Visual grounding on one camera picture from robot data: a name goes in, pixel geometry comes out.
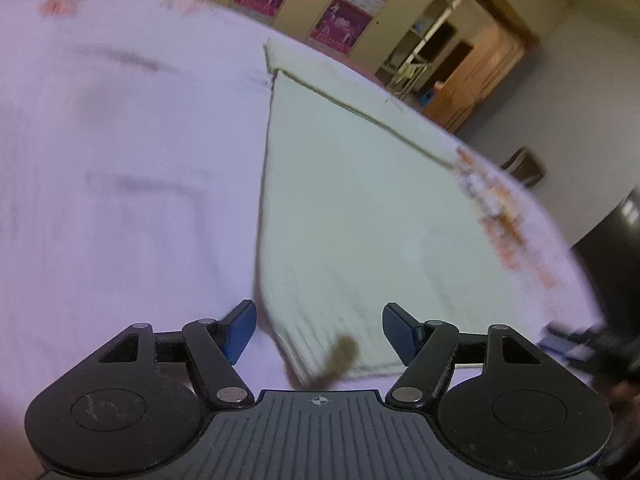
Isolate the pale green knit sweater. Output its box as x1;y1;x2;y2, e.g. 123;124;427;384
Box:
258;39;542;386

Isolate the dark wooden chair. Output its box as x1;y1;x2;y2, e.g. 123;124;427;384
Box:
500;146;546;188

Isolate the floral lilac bedspread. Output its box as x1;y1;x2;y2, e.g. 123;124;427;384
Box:
0;0;606;480

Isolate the open shelf unit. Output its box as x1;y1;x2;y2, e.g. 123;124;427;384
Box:
378;0;464;100

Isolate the brown wooden door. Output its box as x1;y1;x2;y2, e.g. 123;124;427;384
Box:
422;25;526;133

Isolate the lower right pink poster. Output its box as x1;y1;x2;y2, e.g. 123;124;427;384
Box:
309;0;372;54

